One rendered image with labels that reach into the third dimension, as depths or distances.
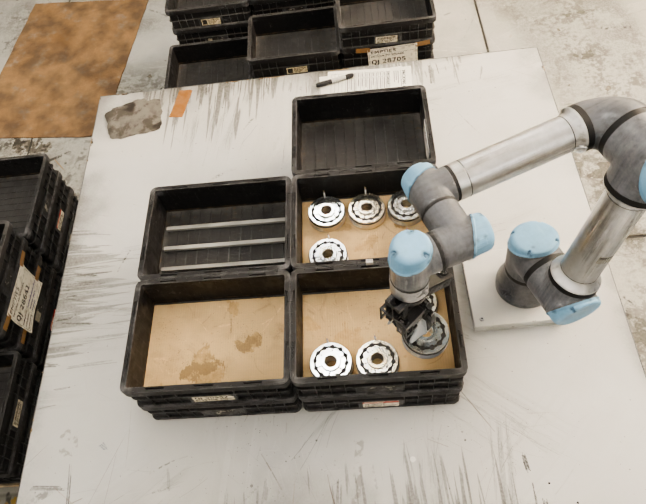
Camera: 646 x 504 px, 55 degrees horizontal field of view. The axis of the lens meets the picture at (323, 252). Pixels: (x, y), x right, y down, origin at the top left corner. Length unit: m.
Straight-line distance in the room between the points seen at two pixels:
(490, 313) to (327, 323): 0.44
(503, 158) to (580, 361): 0.69
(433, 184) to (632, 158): 0.36
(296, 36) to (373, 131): 1.16
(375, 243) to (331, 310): 0.23
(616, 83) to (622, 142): 2.13
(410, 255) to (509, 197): 0.93
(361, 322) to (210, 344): 0.39
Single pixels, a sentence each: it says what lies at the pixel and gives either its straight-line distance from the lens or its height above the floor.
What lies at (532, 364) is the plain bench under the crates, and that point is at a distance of 1.70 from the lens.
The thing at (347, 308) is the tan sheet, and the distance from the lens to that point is 1.59.
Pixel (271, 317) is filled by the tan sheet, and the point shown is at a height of 0.83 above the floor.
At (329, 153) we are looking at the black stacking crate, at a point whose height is 0.83.
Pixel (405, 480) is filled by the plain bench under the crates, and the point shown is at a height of 0.70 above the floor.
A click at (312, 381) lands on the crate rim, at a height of 0.93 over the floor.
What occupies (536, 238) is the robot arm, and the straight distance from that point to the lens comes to 1.57.
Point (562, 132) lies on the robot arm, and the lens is 1.28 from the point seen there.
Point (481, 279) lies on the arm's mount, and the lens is 1.76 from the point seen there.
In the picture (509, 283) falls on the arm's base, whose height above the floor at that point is 0.80.
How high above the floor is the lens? 2.26
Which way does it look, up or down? 58 degrees down
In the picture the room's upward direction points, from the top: 12 degrees counter-clockwise
